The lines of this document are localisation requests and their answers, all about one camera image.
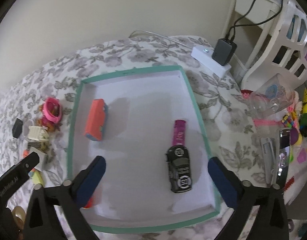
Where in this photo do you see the orange blue yellow toy gun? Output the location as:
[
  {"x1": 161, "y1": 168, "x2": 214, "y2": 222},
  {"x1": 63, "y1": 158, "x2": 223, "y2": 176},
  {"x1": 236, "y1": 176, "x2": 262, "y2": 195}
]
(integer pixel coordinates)
[{"x1": 23, "y1": 149, "x2": 46, "y2": 188}]

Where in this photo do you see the cream slotted plastic holder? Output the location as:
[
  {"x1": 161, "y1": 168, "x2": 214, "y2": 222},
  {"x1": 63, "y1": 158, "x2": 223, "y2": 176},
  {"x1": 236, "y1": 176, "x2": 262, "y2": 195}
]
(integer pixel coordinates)
[{"x1": 27, "y1": 126, "x2": 49, "y2": 142}]

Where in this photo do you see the black toy car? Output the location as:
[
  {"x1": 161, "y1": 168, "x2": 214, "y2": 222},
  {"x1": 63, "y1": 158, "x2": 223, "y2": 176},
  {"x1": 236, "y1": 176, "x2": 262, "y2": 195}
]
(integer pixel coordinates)
[{"x1": 166, "y1": 145, "x2": 192, "y2": 193}]

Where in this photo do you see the white charger adapter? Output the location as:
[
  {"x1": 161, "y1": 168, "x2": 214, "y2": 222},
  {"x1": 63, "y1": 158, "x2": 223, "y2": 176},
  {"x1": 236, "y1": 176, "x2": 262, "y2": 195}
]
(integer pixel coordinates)
[{"x1": 29, "y1": 147, "x2": 48, "y2": 172}]

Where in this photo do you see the gold patterned rectangular clip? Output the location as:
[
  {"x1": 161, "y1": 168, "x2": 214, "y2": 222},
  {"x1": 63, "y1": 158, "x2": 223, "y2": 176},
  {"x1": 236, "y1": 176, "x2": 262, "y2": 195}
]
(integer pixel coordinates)
[{"x1": 27, "y1": 141, "x2": 49, "y2": 152}]

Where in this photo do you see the black smartphone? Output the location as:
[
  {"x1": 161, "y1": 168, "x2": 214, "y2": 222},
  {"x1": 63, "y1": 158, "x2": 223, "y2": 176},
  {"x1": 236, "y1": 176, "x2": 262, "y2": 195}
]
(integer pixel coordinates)
[{"x1": 278, "y1": 128, "x2": 291, "y2": 170}]

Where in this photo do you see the black charger cube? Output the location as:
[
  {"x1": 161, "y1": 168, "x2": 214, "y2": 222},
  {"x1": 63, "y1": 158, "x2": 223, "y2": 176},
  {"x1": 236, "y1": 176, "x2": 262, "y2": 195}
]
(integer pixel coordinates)
[{"x1": 12, "y1": 118, "x2": 23, "y2": 139}]

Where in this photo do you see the brown puppy toy figure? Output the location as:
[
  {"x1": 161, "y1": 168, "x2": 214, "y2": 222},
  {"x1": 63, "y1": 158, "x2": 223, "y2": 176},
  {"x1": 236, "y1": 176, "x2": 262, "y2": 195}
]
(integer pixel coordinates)
[{"x1": 35, "y1": 104, "x2": 59, "y2": 132}]

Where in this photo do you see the white smartwatch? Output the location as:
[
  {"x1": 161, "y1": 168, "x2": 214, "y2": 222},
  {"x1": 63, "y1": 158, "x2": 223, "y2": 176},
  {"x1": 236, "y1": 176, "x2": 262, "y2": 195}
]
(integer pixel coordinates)
[{"x1": 21, "y1": 119, "x2": 35, "y2": 141}]

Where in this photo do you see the floral grey white blanket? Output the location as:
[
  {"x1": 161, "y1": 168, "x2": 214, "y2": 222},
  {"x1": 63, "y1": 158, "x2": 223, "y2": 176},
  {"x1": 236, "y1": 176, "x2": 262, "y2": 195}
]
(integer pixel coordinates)
[{"x1": 0, "y1": 35, "x2": 289, "y2": 240}]

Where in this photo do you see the teal rimmed white tray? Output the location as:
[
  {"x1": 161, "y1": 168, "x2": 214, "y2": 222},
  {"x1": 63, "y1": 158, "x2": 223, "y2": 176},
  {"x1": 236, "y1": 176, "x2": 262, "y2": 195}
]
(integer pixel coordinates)
[{"x1": 67, "y1": 66, "x2": 220, "y2": 234}]

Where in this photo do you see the magenta tube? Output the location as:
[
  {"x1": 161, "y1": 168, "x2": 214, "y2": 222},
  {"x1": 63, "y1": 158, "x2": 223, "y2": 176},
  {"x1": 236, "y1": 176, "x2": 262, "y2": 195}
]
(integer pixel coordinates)
[{"x1": 173, "y1": 119, "x2": 187, "y2": 146}]

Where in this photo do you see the clear glass cup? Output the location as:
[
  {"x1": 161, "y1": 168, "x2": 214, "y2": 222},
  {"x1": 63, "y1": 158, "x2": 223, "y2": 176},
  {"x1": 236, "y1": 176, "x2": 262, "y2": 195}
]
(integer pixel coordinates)
[{"x1": 249, "y1": 74, "x2": 295, "y2": 119}]

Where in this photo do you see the white plastic basket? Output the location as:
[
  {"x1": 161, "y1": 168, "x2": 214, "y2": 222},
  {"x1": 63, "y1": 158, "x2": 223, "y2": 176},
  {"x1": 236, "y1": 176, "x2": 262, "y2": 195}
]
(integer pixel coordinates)
[{"x1": 241, "y1": 0, "x2": 307, "y2": 90}]

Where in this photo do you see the black power adapter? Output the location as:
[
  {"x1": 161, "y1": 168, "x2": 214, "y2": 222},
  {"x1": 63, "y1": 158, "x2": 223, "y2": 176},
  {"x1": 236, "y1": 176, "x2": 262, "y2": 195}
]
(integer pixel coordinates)
[{"x1": 212, "y1": 38, "x2": 237, "y2": 66}]

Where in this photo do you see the white power strip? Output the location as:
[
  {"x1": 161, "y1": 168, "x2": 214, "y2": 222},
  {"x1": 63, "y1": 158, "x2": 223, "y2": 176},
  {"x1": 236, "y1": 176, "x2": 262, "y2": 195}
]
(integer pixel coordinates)
[{"x1": 191, "y1": 45, "x2": 231, "y2": 79}]

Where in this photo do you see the black power cable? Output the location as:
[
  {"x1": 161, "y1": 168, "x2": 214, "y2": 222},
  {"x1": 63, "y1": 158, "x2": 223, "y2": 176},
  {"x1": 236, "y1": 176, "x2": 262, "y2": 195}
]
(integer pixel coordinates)
[{"x1": 226, "y1": 0, "x2": 286, "y2": 41}]

